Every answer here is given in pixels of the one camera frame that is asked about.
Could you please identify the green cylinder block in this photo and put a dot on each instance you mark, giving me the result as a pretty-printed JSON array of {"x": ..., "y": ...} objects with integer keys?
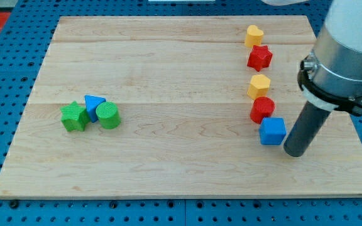
[{"x": 108, "y": 115}]

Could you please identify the blue cube block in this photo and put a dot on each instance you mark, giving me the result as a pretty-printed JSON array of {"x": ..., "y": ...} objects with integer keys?
[{"x": 272, "y": 131}]

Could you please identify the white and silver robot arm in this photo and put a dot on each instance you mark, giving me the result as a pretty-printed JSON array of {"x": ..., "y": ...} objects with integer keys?
[{"x": 330, "y": 77}]

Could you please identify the light wooden board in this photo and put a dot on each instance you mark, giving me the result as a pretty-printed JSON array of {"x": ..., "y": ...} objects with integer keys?
[{"x": 180, "y": 85}]

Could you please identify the blue triangle block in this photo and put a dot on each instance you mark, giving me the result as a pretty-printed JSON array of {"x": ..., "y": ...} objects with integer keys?
[{"x": 91, "y": 103}]

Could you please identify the red cylinder block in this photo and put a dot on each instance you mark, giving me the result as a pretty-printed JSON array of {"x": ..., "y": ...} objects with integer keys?
[{"x": 262, "y": 107}]

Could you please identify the red star block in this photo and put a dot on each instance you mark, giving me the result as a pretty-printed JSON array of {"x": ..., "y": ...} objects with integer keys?
[{"x": 260, "y": 57}]

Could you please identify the yellow heart block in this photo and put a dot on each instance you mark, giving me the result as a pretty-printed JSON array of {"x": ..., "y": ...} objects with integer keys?
[{"x": 254, "y": 36}]

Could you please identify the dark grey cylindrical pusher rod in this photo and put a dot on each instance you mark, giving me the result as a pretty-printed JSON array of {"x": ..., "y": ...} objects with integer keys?
[{"x": 307, "y": 125}]

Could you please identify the yellow hexagon block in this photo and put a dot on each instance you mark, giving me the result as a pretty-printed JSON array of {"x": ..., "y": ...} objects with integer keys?
[{"x": 259, "y": 86}]

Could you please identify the green star block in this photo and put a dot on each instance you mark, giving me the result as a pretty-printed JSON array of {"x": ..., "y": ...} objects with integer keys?
[{"x": 74, "y": 117}]

